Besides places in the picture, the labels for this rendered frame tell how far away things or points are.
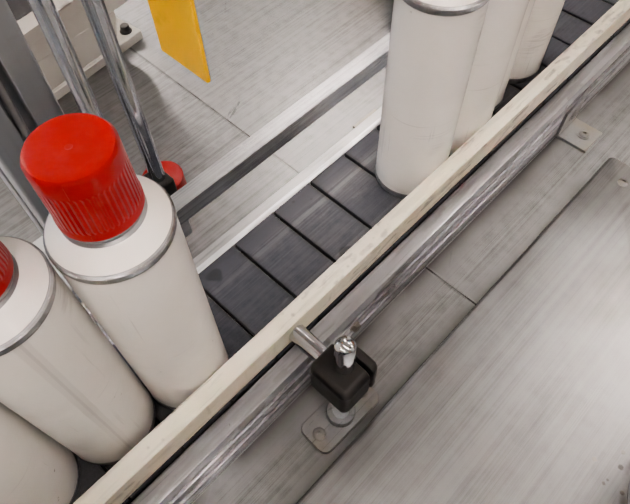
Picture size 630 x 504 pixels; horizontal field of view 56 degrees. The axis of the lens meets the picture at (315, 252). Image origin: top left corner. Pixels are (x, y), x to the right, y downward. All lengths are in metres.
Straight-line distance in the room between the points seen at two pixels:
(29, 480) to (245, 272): 0.18
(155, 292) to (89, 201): 0.06
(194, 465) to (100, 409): 0.08
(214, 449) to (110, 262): 0.17
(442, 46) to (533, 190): 0.22
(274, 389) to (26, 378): 0.17
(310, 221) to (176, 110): 0.21
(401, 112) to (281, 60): 0.26
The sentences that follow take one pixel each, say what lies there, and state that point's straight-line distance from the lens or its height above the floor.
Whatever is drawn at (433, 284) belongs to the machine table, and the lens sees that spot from 0.47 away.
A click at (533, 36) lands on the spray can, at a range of 0.52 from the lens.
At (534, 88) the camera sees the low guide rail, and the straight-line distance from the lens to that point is 0.49.
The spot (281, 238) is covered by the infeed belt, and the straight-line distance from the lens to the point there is 0.42.
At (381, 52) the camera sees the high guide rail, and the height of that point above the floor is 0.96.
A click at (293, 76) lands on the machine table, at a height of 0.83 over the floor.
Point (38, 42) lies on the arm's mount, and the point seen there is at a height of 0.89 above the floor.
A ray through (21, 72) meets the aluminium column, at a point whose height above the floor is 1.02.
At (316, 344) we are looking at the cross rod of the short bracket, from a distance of 0.35.
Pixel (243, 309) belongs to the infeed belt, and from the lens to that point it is 0.40.
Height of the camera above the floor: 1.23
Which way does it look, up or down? 58 degrees down
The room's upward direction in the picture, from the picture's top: 2 degrees counter-clockwise
